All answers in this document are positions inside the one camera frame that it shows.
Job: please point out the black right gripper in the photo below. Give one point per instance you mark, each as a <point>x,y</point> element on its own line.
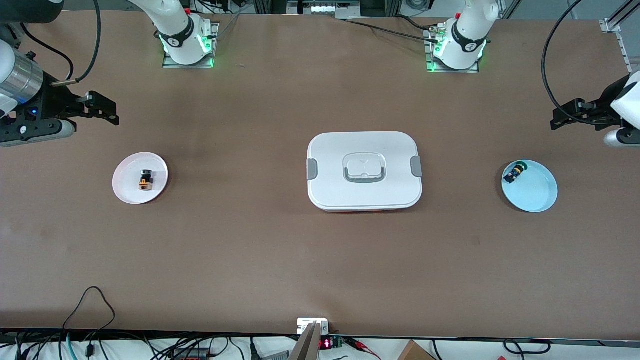
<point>54,100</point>

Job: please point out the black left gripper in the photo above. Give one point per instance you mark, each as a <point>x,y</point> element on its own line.
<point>601,107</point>

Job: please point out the orange black switch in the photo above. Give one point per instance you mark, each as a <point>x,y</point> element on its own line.
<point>145,180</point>

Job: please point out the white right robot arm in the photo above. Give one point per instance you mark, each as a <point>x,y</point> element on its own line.
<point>180,30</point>

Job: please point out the white lunch box grey clips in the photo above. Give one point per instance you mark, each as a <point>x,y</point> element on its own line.
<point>365,192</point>

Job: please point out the brown cardboard box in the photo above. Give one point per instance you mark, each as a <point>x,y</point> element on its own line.
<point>415,352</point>

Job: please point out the small white electronics box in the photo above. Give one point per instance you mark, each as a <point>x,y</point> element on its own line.
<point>305,324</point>

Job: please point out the blue yellow small part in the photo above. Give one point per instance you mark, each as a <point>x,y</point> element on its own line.
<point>515,173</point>

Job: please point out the pink round plate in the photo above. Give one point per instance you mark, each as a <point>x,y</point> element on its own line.
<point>132,192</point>

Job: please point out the light blue round plate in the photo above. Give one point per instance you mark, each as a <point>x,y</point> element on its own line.
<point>535,192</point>

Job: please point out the white power strip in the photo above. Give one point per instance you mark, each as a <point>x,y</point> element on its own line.
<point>325,7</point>

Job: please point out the grey metal bar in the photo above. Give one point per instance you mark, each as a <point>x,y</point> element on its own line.
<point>306,345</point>

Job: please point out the red clip lead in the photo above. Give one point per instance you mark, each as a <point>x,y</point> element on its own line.
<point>362,346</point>

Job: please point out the red digit display module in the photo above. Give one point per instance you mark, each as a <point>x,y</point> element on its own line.
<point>327,343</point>

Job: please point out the aluminium frame profile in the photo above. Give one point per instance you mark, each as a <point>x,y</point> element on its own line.
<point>625,55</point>

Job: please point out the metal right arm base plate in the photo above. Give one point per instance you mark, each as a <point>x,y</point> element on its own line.
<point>212,30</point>

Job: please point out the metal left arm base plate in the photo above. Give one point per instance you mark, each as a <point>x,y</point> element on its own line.
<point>429,50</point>

